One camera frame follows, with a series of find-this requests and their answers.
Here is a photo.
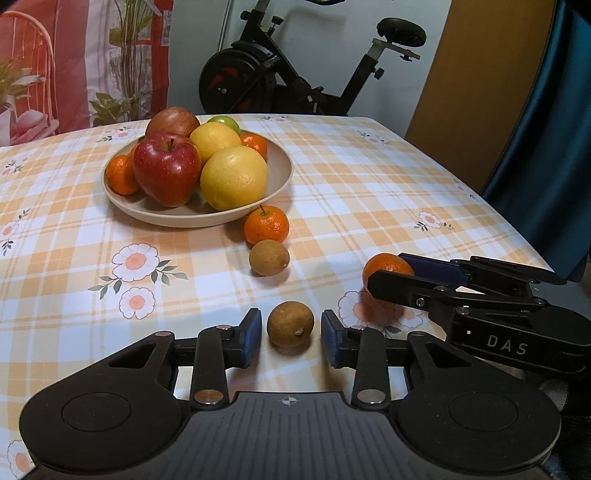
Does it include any beige plate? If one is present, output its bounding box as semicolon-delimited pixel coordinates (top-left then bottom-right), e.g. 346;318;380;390
102;134;294;228

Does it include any dark teal curtain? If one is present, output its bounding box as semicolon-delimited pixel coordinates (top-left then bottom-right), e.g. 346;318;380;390
480;0;591;282

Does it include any yellow grapefruit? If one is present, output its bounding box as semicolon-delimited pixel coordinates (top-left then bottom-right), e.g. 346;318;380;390
200;145;269;212

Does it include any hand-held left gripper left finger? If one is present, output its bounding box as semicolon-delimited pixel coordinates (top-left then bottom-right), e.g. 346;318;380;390
108;308;263;411

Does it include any printed chair and plants curtain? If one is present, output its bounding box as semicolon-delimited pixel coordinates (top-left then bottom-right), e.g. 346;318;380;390
0;0;175;147

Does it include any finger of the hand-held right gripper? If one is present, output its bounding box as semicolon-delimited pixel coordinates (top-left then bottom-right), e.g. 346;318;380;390
367;271;458;320
398;252;472;289

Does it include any small green apple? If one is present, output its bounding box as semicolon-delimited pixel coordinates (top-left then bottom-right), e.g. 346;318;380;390
206;115;241;134

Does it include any black exercise bike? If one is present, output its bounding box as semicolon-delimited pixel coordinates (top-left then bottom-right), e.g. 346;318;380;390
198;0;428;116

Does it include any yellow lemon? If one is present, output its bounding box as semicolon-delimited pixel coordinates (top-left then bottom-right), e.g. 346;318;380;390
189;121;242;164

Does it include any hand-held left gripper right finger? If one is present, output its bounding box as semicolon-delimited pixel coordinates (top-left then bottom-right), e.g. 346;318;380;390
321;309;467;411

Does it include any brown wooden panel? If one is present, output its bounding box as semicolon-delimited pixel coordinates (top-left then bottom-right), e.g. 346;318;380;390
405;0;557;195

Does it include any orange checked floral tablecloth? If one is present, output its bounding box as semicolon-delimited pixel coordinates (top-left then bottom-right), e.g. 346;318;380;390
0;113;555;480

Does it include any glossy red apple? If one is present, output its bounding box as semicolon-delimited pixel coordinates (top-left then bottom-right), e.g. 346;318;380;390
133;131;202;208

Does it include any brownish red apple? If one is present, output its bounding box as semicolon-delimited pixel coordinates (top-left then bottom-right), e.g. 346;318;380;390
145;107;201;139

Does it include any metal flexible hose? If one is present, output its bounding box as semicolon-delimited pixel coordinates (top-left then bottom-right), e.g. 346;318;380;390
221;0;234;49

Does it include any brown longan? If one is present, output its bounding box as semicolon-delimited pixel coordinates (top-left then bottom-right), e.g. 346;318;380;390
267;301;315;348
249;240;290;278

